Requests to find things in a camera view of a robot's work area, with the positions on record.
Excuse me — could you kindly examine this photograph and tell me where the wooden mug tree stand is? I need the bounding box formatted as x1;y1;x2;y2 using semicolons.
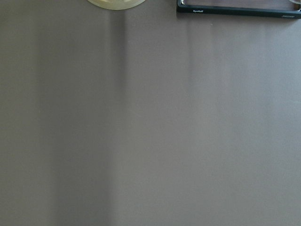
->
87;0;145;10

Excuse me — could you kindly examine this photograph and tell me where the black glass rack tray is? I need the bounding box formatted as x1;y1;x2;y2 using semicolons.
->
176;0;301;19

